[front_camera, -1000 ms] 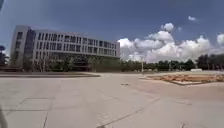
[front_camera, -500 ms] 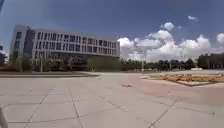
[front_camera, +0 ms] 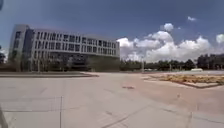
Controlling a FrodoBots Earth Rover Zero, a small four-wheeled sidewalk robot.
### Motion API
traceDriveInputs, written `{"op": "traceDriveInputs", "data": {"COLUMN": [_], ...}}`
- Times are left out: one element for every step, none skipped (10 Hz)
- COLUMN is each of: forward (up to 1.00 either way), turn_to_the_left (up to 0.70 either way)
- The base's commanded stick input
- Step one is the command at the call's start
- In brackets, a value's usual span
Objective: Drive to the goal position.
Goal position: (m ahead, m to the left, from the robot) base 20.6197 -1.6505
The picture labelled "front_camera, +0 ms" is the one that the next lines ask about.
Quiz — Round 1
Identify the row of young trees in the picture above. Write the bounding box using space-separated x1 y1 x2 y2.
29 54 121 73

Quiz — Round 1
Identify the dark manhole cover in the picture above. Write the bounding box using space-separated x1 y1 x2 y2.
121 85 136 90

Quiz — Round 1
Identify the pole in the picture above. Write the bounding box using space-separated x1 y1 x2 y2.
141 57 145 73

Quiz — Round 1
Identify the grey concrete slab pavement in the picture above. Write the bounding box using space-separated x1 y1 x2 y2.
0 70 224 128

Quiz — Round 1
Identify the grey building with window bands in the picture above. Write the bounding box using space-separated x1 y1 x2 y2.
8 23 121 73

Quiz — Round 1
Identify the grey concrete kerb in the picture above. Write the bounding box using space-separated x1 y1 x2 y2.
0 72 100 79

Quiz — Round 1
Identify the dry grass bed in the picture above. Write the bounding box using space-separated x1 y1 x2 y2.
148 73 224 90

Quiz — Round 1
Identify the dark building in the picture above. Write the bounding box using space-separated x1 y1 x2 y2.
196 53 224 71

